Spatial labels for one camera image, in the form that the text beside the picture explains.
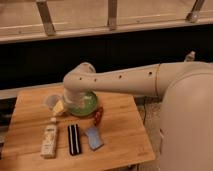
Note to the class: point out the white lotion bottle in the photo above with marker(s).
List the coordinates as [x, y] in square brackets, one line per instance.
[48, 148]

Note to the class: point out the small brown red object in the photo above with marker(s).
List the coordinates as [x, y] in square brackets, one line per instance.
[98, 116]

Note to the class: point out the right metal railing post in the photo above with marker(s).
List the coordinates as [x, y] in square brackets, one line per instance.
[193, 15]

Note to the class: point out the left metal railing post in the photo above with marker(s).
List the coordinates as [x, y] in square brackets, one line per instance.
[45, 17]

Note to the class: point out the metal railing post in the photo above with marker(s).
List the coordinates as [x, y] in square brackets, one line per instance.
[193, 15]
[112, 14]
[45, 17]

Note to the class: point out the black striped rectangular block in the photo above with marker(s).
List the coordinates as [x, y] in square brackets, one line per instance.
[74, 140]

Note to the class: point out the blue folded cloth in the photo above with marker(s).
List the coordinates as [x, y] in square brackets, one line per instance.
[94, 138]

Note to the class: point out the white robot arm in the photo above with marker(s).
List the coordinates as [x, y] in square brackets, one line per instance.
[186, 90]

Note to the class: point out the clear plastic cup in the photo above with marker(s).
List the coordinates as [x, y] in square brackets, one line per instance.
[51, 100]

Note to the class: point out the green ceramic bowl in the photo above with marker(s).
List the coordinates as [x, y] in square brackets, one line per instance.
[83, 106]

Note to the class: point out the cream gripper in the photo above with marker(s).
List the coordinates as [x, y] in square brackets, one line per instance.
[58, 109]

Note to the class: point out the middle metal railing post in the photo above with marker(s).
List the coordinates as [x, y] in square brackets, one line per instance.
[112, 14]

